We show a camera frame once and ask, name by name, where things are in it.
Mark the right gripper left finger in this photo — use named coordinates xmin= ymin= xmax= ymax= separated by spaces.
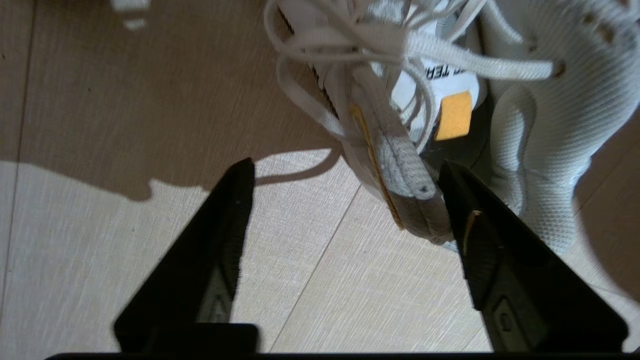
xmin=114 ymin=158 xmax=259 ymax=352

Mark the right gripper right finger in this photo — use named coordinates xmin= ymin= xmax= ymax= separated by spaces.
xmin=439 ymin=161 xmax=629 ymax=352

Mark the white sneaker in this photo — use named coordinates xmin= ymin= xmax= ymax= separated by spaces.
xmin=263 ymin=0 xmax=640 ymax=256

